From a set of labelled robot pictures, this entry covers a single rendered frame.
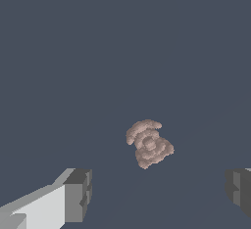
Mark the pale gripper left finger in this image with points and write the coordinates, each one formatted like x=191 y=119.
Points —
x=49 y=203

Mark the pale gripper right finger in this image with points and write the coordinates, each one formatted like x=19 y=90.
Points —
x=241 y=187

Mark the beige rotary telephone model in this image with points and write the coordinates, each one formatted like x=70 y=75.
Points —
x=149 y=145

